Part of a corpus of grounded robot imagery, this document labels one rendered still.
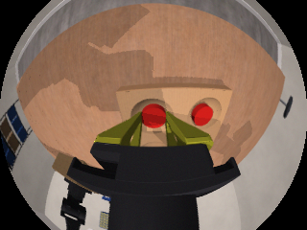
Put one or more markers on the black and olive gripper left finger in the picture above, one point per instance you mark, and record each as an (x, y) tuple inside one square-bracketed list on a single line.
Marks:
[(122, 133)]

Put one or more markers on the red disc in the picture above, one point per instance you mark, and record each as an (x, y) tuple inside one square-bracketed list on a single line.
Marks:
[(153, 115), (202, 114)]

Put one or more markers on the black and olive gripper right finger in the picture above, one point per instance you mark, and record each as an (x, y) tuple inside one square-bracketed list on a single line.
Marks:
[(185, 133)]

